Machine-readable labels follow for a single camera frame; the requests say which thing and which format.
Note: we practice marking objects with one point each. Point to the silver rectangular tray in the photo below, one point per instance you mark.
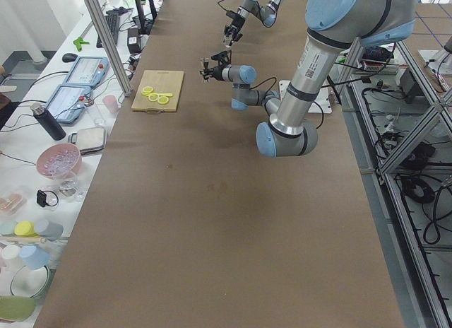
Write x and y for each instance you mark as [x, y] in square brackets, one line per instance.
[90, 140]

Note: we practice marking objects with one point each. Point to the grey cup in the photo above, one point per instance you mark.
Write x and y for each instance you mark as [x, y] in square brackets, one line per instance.
[48, 229]

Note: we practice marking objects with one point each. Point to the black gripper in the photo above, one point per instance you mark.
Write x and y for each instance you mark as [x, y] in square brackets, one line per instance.
[217, 72]
[234, 25]

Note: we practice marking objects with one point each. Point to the black computer mouse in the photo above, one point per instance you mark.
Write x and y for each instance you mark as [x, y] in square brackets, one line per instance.
[69, 57]

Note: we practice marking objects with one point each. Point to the aluminium frame post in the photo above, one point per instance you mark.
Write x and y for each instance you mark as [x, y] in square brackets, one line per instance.
[103, 32]

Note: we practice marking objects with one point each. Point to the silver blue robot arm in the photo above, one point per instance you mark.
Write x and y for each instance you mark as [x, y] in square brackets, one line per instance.
[267, 14]
[332, 26]

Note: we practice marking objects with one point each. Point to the clear glass cup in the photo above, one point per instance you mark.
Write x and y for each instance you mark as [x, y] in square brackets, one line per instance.
[227, 41]

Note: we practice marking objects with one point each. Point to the lemon slice near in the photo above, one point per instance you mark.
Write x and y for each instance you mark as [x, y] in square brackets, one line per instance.
[163, 100]

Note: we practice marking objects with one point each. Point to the yellow cup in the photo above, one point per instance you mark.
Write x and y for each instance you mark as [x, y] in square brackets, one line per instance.
[25, 229]

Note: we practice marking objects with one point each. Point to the blue teach pendant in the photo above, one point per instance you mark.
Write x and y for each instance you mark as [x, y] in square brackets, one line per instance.
[67, 103]
[87, 71]

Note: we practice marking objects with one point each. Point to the black water bottle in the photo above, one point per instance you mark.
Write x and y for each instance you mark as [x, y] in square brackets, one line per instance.
[47, 121]

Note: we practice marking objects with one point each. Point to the light blue cup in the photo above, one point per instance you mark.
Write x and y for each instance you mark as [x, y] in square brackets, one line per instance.
[34, 256]

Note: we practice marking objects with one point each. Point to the black keyboard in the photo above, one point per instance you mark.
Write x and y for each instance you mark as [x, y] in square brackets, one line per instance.
[112, 20]

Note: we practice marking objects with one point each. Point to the lemon slice middle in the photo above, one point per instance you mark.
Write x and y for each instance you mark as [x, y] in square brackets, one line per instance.
[153, 97]

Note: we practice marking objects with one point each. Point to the pink bowl with ice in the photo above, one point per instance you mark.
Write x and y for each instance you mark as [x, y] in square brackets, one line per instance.
[58, 160]

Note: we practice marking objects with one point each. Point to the empty wine glass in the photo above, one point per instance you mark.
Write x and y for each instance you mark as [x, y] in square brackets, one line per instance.
[67, 183]

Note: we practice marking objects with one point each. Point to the pink plastic cup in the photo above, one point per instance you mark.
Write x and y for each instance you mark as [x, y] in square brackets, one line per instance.
[111, 103]

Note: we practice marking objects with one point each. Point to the upper blue teach pendant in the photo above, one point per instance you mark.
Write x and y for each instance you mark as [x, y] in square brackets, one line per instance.
[87, 71]

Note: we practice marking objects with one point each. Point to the bamboo cutting board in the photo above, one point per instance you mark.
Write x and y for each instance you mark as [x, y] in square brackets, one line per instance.
[163, 81]

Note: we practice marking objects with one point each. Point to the steel double jigger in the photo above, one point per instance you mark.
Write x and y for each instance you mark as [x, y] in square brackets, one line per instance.
[204, 62]

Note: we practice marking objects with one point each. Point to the lower blue teach pendant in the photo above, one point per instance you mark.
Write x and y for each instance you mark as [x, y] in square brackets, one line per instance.
[67, 103]

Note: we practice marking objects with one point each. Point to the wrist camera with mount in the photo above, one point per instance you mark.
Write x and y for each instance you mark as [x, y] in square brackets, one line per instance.
[231, 14]

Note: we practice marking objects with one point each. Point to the green cup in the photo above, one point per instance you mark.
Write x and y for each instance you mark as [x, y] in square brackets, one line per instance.
[7, 228]

